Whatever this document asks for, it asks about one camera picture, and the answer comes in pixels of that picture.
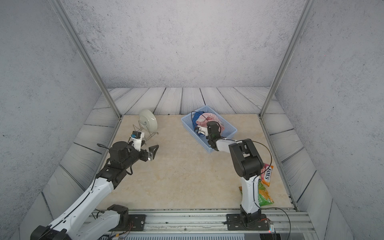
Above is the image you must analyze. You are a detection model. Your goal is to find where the pink baseball cap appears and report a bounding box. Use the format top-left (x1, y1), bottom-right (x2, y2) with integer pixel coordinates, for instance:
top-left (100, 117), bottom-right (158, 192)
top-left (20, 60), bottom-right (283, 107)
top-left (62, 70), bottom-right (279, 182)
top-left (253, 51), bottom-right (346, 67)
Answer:
top-left (197, 113), bottom-right (225, 131)

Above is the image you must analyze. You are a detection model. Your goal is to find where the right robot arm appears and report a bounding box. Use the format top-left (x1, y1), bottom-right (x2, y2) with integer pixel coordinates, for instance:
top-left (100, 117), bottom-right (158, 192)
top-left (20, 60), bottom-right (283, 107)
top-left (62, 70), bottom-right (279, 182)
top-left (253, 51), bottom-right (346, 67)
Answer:
top-left (207, 121), bottom-right (265, 224)

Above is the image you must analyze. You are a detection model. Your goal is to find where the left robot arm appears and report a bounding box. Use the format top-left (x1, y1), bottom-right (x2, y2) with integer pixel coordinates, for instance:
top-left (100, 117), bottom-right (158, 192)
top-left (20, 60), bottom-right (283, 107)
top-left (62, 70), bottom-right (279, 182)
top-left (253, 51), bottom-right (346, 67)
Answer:
top-left (30, 140), bottom-right (159, 240)

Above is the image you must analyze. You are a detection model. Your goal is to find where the blue baseball cap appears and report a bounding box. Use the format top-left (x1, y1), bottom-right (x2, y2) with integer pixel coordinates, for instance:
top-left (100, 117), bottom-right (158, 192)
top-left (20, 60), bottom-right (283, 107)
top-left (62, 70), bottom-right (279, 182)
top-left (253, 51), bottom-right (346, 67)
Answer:
top-left (191, 111), bottom-right (204, 134)

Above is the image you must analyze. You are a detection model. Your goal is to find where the white plate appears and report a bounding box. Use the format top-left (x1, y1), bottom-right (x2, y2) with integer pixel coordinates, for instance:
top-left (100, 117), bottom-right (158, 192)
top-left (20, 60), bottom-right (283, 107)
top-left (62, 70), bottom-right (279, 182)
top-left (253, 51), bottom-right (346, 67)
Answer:
top-left (139, 109), bottom-right (158, 133)

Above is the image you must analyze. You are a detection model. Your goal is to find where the light blue plastic basket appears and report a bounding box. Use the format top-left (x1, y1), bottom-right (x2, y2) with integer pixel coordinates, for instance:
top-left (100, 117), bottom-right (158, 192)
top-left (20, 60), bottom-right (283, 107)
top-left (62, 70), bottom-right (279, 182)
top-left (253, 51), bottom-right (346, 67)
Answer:
top-left (181, 105), bottom-right (238, 153)

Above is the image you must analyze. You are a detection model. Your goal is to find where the red yellow snack bag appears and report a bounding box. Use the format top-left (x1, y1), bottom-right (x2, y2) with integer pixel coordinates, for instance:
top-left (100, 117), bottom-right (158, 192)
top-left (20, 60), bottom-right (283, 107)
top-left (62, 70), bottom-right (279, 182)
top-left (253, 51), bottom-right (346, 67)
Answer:
top-left (261, 164), bottom-right (274, 187)

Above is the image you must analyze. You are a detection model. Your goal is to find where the green snack bag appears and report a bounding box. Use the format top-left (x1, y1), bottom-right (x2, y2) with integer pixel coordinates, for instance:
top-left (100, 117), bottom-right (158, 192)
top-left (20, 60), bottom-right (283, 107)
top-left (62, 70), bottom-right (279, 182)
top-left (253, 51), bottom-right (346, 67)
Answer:
top-left (239, 179), bottom-right (274, 207)

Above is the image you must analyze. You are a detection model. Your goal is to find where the wire plate rack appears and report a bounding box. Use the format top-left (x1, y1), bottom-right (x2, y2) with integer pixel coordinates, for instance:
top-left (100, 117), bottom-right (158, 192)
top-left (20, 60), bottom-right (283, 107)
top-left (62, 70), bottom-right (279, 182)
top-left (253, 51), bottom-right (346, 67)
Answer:
top-left (133, 121), bottom-right (159, 141)

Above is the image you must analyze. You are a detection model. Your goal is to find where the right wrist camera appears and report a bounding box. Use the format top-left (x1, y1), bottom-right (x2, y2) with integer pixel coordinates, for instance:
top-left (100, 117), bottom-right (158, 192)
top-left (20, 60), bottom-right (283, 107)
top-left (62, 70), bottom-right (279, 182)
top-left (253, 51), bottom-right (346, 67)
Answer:
top-left (195, 126), bottom-right (209, 138)

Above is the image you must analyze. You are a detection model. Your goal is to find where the right camera cable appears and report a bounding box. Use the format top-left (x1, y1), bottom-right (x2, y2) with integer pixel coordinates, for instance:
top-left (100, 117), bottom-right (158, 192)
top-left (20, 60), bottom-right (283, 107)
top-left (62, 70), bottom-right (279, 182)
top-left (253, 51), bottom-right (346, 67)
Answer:
top-left (190, 110), bottom-right (223, 134)

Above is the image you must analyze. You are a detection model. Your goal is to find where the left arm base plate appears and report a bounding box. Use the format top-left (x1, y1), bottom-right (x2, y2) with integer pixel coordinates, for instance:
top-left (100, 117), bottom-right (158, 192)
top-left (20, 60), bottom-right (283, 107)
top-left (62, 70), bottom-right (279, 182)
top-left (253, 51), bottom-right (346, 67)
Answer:
top-left (110, 215), bottom-right (146, 232)

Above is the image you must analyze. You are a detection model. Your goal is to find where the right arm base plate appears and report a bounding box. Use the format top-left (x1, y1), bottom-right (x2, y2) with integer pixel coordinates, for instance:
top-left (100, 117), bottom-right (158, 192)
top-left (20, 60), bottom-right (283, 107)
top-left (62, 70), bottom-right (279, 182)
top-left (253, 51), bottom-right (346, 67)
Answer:
top-left (223, 214), bottom-right (271, 232)

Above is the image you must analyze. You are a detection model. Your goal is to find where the aluminium mounting rail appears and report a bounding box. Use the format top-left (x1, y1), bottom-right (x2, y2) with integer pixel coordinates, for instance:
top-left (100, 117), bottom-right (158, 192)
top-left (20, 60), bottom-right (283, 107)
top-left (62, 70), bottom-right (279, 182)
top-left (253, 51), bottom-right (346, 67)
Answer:
top-left (83, 209), bottom-right (316, 237)

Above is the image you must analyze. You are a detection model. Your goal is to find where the left frame post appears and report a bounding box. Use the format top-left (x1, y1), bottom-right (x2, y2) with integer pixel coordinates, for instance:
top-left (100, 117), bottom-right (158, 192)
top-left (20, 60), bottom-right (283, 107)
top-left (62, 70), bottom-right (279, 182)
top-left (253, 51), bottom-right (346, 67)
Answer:
top-left (49, 0), bottom-right (122, 120)

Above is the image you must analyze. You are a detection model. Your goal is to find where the frame post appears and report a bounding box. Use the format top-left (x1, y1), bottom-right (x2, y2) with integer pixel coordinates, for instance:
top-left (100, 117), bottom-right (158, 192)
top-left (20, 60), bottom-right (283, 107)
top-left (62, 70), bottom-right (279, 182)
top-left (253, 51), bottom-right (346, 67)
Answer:
top-left (259, 0), bottom-right (316, 119)
top-left (49, 0), bottom-right (122, 120)

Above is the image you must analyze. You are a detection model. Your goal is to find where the right frame post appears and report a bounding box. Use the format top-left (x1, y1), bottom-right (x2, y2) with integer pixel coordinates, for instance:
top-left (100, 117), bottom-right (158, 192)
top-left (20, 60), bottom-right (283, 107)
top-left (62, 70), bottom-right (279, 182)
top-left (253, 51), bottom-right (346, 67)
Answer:
top-left (259, 0), bottom-right (316, 119)

